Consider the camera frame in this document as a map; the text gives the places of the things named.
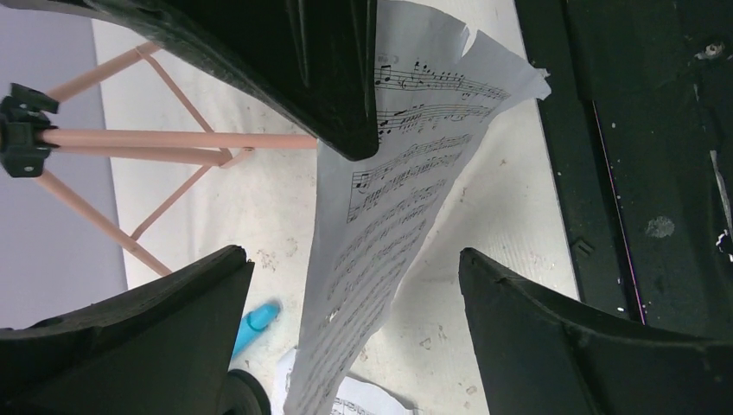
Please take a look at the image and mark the pink folding music stand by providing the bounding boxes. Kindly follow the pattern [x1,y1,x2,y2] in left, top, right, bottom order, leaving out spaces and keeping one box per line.
[1,41,316,276]

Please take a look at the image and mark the black microphone desk stand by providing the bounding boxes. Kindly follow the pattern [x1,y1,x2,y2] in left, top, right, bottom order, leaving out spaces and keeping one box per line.
[218,369,271,415]

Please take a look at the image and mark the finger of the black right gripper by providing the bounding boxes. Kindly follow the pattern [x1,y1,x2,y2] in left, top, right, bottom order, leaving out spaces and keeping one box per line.
[9,0,379,161]

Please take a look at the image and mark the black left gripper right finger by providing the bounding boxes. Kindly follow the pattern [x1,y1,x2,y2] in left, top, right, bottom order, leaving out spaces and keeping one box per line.
[459,248,732,414]

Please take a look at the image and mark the blue toy microphone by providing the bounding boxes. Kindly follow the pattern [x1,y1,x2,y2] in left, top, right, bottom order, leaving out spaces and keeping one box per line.
[232,302,281,359]

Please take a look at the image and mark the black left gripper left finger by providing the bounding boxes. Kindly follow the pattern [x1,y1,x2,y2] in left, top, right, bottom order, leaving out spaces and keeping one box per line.
[1,246,253,414]

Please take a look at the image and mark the sheet music page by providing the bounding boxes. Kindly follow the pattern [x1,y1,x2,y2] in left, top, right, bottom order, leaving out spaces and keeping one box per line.
[284,1,551,414]
[271,348,423,415]

